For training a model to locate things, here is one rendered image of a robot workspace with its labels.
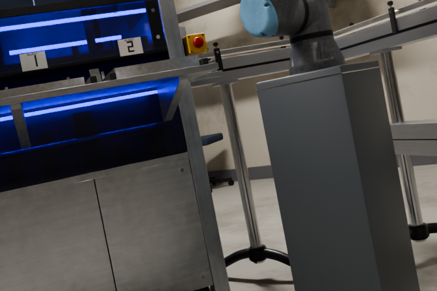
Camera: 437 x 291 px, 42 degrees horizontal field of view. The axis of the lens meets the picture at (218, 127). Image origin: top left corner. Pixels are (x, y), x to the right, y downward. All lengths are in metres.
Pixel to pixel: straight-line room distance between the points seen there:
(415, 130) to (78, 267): 1.30
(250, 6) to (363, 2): 3.32
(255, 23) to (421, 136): 0.95
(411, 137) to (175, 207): 0.91
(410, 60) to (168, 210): 2.89
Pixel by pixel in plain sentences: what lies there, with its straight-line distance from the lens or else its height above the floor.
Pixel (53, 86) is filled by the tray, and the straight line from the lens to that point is 1.78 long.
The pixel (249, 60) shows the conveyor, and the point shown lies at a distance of 2.32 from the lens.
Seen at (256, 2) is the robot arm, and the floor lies 0.98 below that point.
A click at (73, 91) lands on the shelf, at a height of 0.86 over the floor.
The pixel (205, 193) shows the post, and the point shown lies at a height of 0.43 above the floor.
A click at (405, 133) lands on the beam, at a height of 0.51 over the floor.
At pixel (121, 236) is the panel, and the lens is 2.08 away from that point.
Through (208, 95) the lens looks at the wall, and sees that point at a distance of 5.52.
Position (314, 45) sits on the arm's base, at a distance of 1.49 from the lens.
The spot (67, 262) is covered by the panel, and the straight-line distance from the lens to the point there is 2.08.
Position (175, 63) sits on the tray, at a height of 0.90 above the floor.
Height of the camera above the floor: 0.75
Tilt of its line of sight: 2 degrees down
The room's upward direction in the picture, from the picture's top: 11 degrees counter-clockwise
